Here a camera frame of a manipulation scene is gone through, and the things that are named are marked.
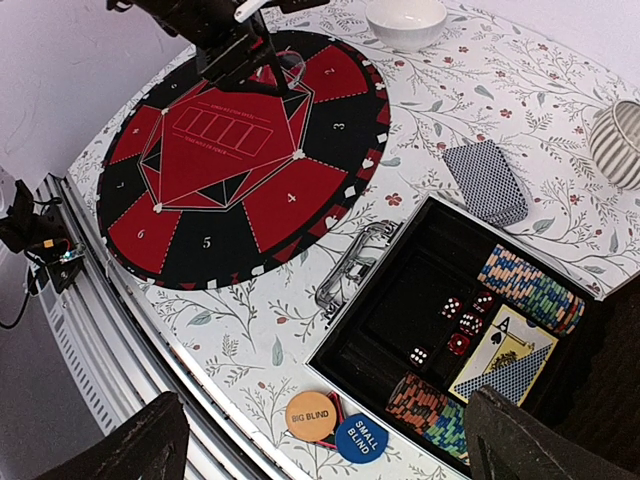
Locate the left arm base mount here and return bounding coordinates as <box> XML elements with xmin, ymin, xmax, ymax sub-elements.
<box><xmin>1</xmin><ymin>180</ymin><xmax>84</xmax><ymax>294</ymax></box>

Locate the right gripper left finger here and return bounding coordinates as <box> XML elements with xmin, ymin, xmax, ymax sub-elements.
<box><xmin>39</xmin><ymin>391</ymin><xmax>190</xmax><ymax>480</ymax></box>

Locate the upper poker chip row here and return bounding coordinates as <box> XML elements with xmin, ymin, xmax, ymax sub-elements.
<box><xmin>477</xmin><ymin>244</ymin><xmax>586</xmax><ymax>337</ymax></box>

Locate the poker chip row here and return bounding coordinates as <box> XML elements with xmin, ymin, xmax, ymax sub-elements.
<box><xmin>477</xmin><ymin>244</ymin><xmax>586</xmax><ymax>337</ymax></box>
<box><xmin>385</xmin><ymin>373</ymin><xmax>469</xmax><ymax>465</ymax></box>

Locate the red black triangle card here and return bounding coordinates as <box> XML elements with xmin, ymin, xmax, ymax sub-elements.
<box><xmin>314</xmin><ymin>391</ymin><xmax>345</xmax><ymax>451</ymax></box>

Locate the orange big blind button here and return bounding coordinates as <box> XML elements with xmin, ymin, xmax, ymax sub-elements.
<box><xmin>285</xmin><ymin>391</ymin><xmax>337</xmax><ymax>442</ymax></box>

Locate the striped grey white cup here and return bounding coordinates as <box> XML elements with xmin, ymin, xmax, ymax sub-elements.
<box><xmin>588</xmin><ymin>100</ymin><xmax>639</xmax><ymax>191</ymax></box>

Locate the round red black poker mat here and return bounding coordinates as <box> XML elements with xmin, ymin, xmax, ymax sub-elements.
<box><xmin>96</xmin><ymin>31</ymin><xmax>390</xmax><ymax>290</ymax></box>

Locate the lower poker chip row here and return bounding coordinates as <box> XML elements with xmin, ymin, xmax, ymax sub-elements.
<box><xmin>385</xmin><ymin>373</ymin><xmax>469</xmax><ymax>465</ymax></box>

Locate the white ceramic bowl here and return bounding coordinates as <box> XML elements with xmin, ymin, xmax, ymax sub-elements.
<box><xmin>365</xmin><ymin>0</ymin><xmax>448</xmax><ymax>52</ymax></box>

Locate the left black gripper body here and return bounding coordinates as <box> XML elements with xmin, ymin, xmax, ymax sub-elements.
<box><xmin>196</xmin><ymin>1</ymin><xmax>325</xmax><ymax>97</ymax></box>

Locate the front aluminium rail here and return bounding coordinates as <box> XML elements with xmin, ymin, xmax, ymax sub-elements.
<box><xmin>36</xmin><ymin>175</ymin><xmax>284</xmax><ymax>479</ymax></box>

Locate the blue small blind button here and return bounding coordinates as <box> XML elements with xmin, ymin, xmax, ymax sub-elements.
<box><xmin>335</xmin><ymin>413</ymin><xmax>389</xmax><ymax>464</ymax></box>

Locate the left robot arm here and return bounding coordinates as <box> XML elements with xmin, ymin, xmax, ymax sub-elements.
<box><xmin>106</xmin><ymin>0</ymin><xmax>325</xmax><ymax>97</ymax></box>

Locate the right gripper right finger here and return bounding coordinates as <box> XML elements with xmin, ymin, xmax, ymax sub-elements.
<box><xmin>464</xmin><ymin>386</ymin><xmax>639</xmax><ymax>479</ymax></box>

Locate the aluminium poker chip case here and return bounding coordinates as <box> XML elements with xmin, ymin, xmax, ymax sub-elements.
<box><xmin>303</xmin><ymin>194</ymin><xmax>640</xmax><ymax>480</ymax></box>

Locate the boxed card deck ace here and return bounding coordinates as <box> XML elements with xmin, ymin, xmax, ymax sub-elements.
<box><xmin>449</xmin><ymin>305</ymin><xmax>557</xmax><ymax>406</ymax></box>

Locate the red dice group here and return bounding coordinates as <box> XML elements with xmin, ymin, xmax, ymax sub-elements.
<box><xmin>408</xmin><ymin>290</ymin><xmax>497</xmax><ymax>371</ymax></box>

